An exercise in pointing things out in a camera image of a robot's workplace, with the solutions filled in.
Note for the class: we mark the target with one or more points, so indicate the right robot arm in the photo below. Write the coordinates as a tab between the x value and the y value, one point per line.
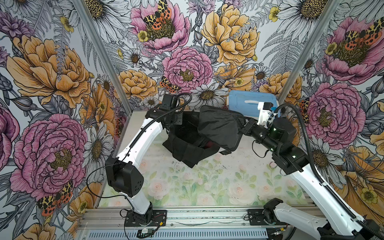
340	221

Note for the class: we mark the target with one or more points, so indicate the black canvas bag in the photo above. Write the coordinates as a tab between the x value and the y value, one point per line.
185	144

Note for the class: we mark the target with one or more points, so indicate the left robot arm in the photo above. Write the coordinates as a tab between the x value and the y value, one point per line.
122	171

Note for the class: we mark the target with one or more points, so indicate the blue lid storage box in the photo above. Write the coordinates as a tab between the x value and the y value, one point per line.
246	102

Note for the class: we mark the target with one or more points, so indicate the black paddle case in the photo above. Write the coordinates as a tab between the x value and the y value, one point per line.
223	127

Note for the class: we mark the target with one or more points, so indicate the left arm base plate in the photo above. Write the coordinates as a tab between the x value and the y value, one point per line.
153	218

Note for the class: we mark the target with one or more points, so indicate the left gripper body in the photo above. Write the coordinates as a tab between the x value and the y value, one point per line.
176	118

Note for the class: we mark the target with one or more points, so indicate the aluminium front rail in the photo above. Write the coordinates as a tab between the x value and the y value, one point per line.
190	218

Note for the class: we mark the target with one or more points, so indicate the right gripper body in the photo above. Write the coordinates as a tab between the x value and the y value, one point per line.
259	132

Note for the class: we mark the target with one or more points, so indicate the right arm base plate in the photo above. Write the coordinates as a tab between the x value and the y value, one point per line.
256	217

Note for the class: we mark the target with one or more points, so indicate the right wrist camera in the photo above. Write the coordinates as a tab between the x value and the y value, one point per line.
266	114

